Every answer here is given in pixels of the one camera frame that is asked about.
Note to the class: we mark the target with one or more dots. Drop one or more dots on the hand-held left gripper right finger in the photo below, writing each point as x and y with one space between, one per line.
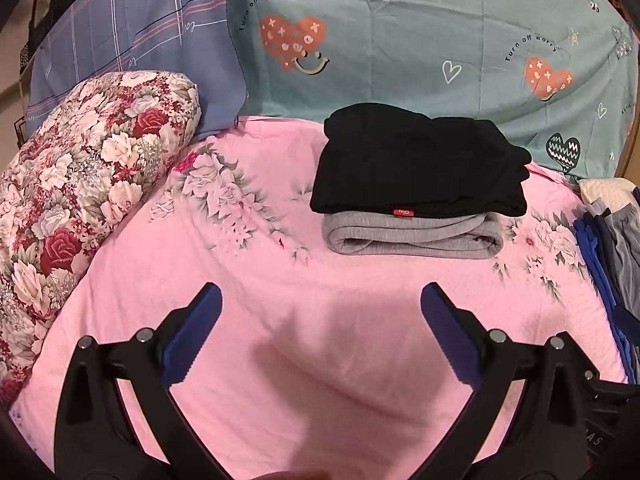
445 330

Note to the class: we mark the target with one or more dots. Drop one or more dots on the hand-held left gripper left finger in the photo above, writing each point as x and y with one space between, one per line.
195 335

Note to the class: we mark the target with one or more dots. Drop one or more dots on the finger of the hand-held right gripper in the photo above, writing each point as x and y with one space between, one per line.
597 385

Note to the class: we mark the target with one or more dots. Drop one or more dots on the black pants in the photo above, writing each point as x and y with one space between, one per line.
415 160

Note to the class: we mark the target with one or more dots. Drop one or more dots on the grey folded pants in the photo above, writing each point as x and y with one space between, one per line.
400 240

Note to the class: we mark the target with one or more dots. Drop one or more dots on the pink floral bedsheet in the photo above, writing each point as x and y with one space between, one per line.
250 285

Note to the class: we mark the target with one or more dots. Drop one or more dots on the pile of unfolded clothes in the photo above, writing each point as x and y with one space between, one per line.
600 270

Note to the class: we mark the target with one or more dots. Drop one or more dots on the grey cloth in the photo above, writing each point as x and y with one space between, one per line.
625 245

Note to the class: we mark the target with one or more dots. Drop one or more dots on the red white floral quilt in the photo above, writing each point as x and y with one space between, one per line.
75 210

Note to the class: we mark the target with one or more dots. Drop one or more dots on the cream knit cloth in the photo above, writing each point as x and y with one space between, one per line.
610 190

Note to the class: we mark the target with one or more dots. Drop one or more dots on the teal heart print pillowcase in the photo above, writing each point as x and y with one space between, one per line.
400 35

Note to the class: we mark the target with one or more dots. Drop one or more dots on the blue plaid pillow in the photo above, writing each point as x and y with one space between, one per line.
125 25

